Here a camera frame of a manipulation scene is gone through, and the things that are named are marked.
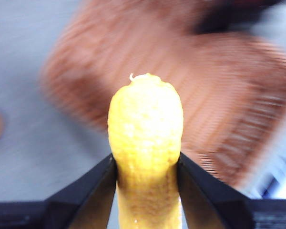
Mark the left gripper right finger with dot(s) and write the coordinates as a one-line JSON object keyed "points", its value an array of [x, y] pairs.
{"points": [[209, 202]]}

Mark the brown wicker basket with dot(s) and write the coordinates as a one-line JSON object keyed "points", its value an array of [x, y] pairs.
{"points": [[217, 83]]}

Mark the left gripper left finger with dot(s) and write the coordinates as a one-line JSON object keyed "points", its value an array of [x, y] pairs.
{"points": [[85, 202]]}

